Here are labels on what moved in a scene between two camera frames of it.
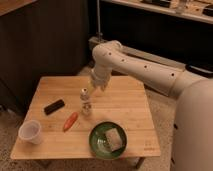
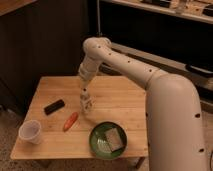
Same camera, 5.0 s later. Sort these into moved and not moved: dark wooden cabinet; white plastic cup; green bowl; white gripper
Moved: white gripper
Not moved: white plastic cup; green bowl; dark wooden cabinet
